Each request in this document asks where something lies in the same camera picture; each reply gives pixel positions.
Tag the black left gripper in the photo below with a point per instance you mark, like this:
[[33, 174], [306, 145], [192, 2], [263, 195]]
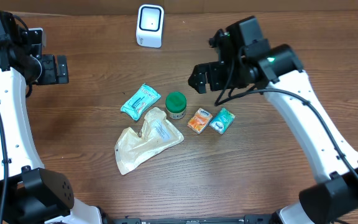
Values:
[[53, 76]]

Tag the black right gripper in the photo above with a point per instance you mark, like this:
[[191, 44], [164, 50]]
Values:
[[211, 71]]

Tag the green Kleenex tissue pack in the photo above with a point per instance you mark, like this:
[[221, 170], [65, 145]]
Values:
[[222, 121]]

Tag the orange Kleenex tissue pack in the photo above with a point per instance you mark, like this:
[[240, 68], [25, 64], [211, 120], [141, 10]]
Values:
[[200, 120]]

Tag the green lid jar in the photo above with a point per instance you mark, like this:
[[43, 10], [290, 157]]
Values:
[[175, 104]]

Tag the teal wet wipes pack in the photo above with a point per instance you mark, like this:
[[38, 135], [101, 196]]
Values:
[[144, 98]]

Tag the beige paper pouch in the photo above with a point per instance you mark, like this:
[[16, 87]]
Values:
[[156, 135]]

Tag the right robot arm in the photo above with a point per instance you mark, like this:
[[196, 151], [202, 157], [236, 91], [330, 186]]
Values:
[[247, 62]]

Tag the white barcode scanner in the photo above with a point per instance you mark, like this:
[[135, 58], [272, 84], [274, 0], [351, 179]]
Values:
[[149, 28]]

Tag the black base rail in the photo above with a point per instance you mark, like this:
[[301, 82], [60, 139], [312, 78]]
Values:
[[247, 219]]

